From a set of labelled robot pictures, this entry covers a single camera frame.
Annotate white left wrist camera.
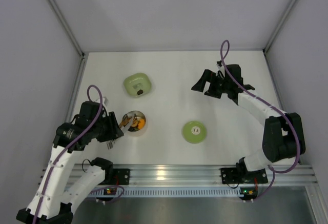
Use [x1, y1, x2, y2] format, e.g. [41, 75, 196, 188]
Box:
[95, 96, 109, 109]

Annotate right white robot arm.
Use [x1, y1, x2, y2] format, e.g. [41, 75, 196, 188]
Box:
[191, 64, 306, 174]

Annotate purple cable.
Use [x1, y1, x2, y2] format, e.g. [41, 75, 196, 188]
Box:
[32, 85, 125, 224]
[221, 40, 300, 204]

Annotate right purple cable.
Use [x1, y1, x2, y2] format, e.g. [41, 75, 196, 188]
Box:
[221, 40, 300, 204]

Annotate grey slotted cable duct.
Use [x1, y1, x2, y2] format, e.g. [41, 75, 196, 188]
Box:
[88, 187, 243, 198]

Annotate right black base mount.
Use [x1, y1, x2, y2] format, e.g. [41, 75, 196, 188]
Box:
[220, 167, 243, 185]

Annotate orange food piece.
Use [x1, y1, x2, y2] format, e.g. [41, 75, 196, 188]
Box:
[137, 118, 146, 129]

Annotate green food tray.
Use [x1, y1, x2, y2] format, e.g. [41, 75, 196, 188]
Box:
[123, 73, 152, 97]

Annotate aluminium mounting rail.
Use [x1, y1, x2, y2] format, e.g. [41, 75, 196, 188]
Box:
[40, 164, 318, 187]

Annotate left aluminium frame post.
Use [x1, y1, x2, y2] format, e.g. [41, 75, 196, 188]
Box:
[35, 0, 86, 58]

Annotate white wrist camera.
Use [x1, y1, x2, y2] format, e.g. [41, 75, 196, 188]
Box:
[216, 61, 225, 75]
[95, 96, 109, 109]

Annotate metal serving tongs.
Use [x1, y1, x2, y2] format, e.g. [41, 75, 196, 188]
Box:
[106, 113, 136, 150]

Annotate steel lunch box bowl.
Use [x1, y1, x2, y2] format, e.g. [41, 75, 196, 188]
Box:
[126, 111, 147, 136]

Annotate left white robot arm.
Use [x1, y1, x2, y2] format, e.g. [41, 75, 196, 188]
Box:
[16, 101, 124, 223]

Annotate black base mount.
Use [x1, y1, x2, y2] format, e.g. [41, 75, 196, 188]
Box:
[100, 168, 130, 186]
[220, 167, 243, 185]

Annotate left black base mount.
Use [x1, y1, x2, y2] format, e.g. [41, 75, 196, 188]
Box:
[100, 168, 130, 186]

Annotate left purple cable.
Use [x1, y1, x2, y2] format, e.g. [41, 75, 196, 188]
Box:
[32, 85, 125, 224]

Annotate green round lid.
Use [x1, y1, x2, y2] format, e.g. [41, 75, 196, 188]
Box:
[182, 120, 207, 144]

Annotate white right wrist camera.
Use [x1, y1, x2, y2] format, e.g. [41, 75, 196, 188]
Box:
[216, 61, 225, 75]

